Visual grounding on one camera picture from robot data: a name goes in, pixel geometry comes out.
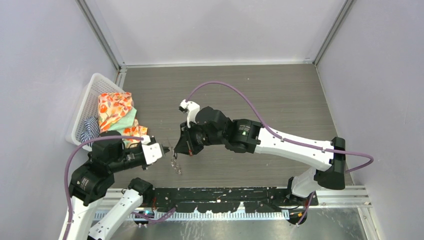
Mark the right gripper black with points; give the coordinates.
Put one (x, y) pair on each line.
(186, 144)

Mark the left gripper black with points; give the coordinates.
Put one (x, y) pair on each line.
(166, 148)

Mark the silver perforated keyring plate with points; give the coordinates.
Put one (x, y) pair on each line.
(174, 156)

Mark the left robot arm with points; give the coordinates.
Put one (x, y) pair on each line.
(89, 173)

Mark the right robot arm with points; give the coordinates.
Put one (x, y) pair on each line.
(208, 127)

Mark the mint green cloth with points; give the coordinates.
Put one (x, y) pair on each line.
(125, 121)

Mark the orange floral cloth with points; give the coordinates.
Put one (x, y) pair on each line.
(114, 105)

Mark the blue striped cloth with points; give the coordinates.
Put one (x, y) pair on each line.
(91, 129)

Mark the white plastic basket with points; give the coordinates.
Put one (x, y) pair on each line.
(87, 105)

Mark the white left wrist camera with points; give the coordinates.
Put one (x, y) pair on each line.
(152, 150)

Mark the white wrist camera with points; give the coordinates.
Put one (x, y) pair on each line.
(191, 109)
(152, 150)

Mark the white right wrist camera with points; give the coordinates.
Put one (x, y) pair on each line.
(191, 109)

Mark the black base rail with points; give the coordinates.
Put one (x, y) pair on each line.
(224, 199)

